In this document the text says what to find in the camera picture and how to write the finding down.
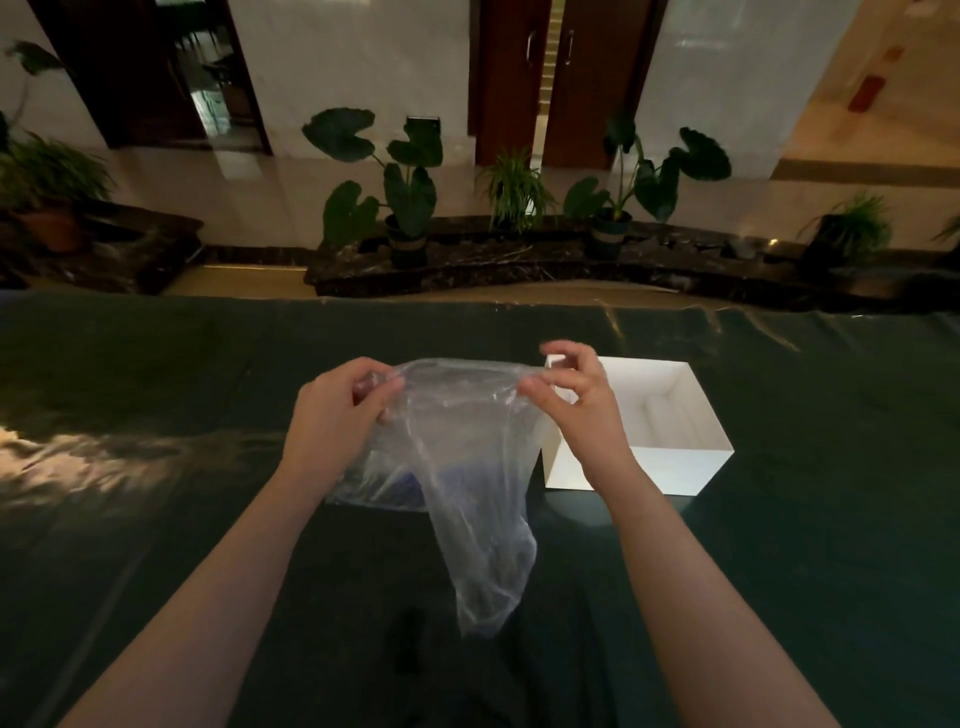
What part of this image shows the person's right hand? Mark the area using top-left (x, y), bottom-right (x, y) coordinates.
top-left (517, 339), bottom-right (639, 493)

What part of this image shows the person's left hand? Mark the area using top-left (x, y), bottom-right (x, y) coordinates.
top-left (281, 356), bottom-right (406, 496)

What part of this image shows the clear bin with blue latches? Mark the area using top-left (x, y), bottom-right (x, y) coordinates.
top-left (327, 442), bottom-right (435, 513)

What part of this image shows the clear plastic bag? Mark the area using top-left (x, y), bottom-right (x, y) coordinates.
top-left (326, 357), bottom-right (564, 640)

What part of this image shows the person's right forearm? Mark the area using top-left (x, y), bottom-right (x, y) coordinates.
top-left (596, 455), bottom-right (841, 728)

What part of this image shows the person's left forearm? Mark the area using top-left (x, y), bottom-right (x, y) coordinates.
top-left (59, 463), bottom-right (333, 728)

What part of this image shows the white cardboard box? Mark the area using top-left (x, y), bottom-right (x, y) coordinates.
top-left (541, 355), bottom-right (735, 498)

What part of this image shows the long dark marble planter ledge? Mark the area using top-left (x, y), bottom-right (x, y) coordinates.
top-left (303, 215), bottom-right (960, 315)

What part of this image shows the dark green table cover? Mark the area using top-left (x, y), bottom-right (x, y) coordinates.
top-left (0, 288), bottom-right (960, 728)

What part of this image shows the large-leaf potted plant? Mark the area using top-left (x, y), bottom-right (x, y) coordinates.
top-left (562, 112), bottom-right (733, 262)
top-left (302, 107), bottom-right (445, 269)

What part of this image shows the short dark marble ledge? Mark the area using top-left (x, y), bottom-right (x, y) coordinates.
top-left (0, 202), bottom-right (205, 295)

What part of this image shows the brown wooden door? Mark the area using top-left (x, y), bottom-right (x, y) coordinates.
top-left (541, 0), bottom-right (669, 170)
top-left (468, 0), bottom-right (553, 166)

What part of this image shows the grassy plant terracotta pot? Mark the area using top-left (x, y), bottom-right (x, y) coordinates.
top-left (0, 41), bottom-right (115, 253)

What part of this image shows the red wall sign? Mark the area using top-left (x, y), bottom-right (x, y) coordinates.
top-left (848, 74), bottom-right (885, 114)

